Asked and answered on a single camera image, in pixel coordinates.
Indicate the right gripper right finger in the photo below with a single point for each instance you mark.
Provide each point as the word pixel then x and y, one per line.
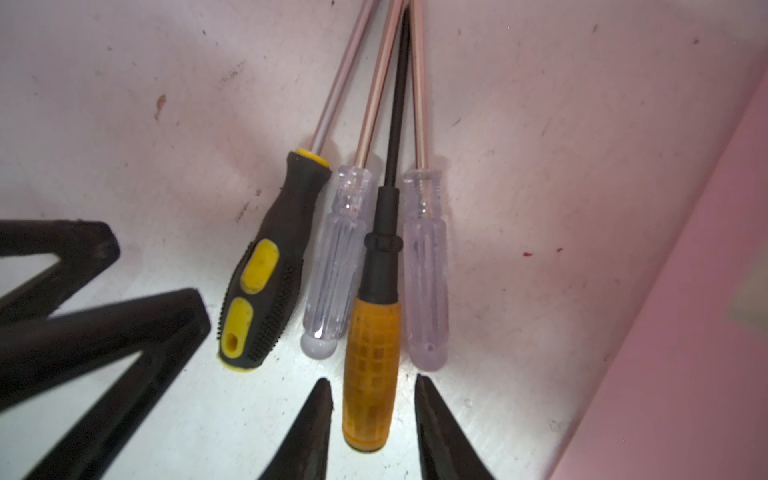
pixel 444 450

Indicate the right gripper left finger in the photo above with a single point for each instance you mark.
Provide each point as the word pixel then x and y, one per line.
pixel 303 454

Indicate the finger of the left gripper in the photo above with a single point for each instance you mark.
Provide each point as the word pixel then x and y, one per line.
pixel 37 354
pixel 83 250

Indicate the black yellow small screwdriver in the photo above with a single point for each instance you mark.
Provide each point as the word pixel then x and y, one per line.
pixel 265 284

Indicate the orange handled screwdriver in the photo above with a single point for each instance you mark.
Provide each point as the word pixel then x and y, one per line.
pixel 373 347

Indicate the pink translucent plastic tool box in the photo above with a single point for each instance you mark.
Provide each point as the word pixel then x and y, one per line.
pixel 686 395

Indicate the clear handled screwdriver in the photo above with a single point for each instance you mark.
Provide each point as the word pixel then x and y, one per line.
pixel 339 251
pixel 424 230

